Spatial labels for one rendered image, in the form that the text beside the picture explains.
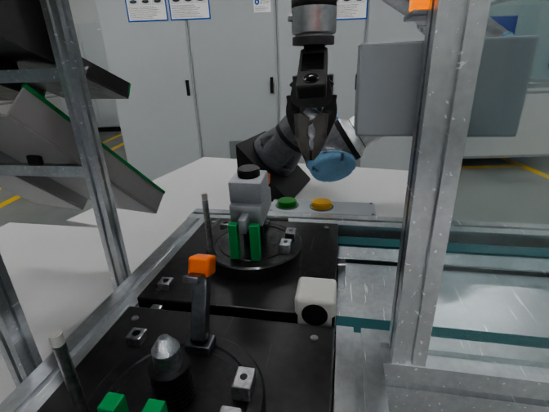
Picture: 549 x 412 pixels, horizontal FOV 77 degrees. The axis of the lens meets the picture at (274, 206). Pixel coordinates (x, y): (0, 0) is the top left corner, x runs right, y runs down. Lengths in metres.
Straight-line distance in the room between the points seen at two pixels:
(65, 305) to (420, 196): 0.60
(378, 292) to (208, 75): 3.14
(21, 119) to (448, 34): 0.43
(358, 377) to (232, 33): 3.28
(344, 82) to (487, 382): 3.23
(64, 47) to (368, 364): 0.47
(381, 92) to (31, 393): 0.40
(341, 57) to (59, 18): 3.12
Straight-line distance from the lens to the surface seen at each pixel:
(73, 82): 0.49
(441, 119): 0.27
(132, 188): 0.60
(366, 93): 0.29
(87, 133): 0.49
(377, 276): 0.57
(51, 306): 0.71
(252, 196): 0.44
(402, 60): 0.29
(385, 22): 3.57
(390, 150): 3.70
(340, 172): 0.91
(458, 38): 0.28
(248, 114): 3.48
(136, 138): 3.79
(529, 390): 0.42
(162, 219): 0.95
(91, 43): 8.34
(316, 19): 0.62
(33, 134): 0.49
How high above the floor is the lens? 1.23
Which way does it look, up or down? 22 degrees down
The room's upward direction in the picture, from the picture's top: 2 degrees counter-clockwise
